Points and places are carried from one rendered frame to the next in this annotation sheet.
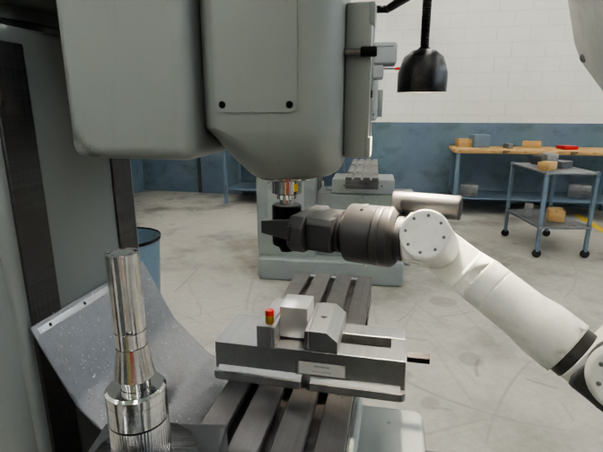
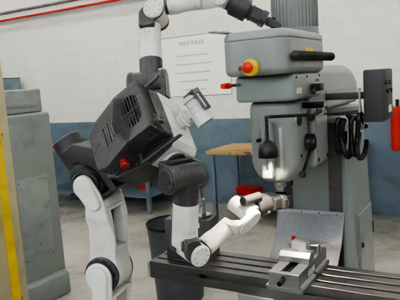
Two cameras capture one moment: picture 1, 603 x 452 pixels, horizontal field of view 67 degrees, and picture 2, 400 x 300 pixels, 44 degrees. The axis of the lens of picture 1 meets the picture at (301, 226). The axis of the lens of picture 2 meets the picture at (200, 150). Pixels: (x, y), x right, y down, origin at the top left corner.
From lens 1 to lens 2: 2.25 m
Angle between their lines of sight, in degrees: 106
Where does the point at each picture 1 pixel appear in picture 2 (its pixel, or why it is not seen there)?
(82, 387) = (280, 233)
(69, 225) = (302, 182)
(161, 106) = not seen: hidden behind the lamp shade
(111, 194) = (327, 177)
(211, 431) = (208, 219)
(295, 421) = (262, 269)
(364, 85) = not seen: hidden behind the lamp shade
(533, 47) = not seen: outside the picture
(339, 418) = (261, 276)
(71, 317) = (293, 212)
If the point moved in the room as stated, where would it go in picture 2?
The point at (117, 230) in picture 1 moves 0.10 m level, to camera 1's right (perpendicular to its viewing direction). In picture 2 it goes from (329, 193) to (327, 197)
